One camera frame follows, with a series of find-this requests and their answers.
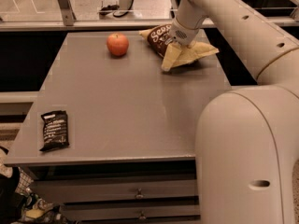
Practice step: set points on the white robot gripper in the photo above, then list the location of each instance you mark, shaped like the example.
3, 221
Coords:
183, 34

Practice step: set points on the brown chip bag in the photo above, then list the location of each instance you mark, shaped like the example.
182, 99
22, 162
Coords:
174, 54

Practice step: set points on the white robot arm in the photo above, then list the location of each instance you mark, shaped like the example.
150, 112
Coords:
247, 140

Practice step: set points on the black rxbar chocolate wrapper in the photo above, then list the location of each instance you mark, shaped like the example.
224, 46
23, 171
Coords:
55, 130

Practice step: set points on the red apple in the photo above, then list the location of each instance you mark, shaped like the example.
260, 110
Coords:
117, 44

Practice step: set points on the grey drawer cabinet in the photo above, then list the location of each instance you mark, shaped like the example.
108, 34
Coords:
130, 126

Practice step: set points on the upper drawer metal knob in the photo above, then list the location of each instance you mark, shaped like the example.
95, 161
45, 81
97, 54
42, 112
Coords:
139, 195

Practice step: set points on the drawer metal knob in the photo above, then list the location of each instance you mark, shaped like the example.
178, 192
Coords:
139, 195
142, 216

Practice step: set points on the lower drawer metal knob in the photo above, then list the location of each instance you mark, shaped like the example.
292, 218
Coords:
142, 216

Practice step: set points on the clutter pile lower left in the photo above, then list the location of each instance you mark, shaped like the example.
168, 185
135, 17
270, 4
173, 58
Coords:
19, 206

